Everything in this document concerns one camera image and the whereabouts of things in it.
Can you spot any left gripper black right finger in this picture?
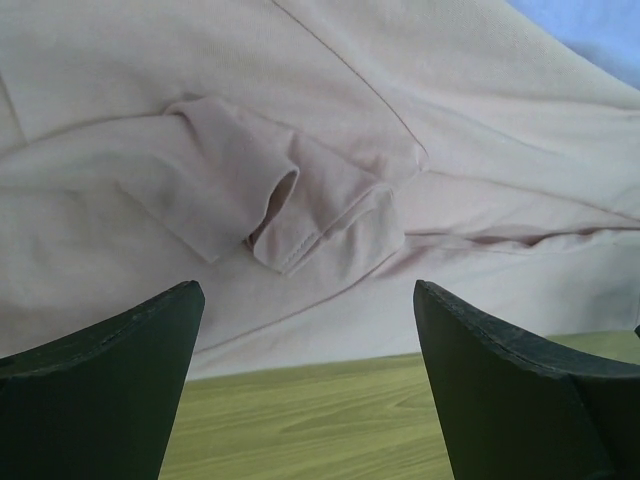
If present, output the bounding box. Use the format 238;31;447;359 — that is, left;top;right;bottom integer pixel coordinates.
413;281;639;480

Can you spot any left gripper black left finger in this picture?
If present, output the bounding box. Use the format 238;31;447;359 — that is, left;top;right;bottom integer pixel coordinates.
1;281;205;479

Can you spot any pink printed t shirt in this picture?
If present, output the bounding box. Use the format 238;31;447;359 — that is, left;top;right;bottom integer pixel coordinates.
1;1;639;378

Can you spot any purple t shirt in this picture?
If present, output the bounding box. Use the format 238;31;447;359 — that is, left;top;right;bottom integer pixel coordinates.
509;0;639;89

